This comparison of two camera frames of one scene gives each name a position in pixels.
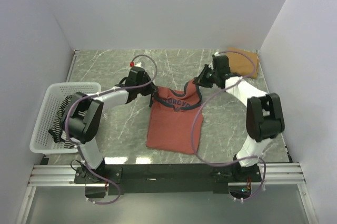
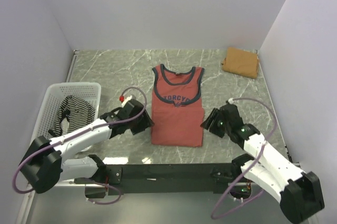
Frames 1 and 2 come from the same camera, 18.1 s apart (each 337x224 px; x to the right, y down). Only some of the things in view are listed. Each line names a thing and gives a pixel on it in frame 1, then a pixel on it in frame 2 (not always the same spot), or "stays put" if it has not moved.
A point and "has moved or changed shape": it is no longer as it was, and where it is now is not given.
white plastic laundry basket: (41, 141) stays put
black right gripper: (200, 80) to (212, 128)
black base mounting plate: (165, 179) stays put
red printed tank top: (171, 119) has moved or changed shape
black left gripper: (152, 88) to (146, 122)
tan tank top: (240, 64) stays put
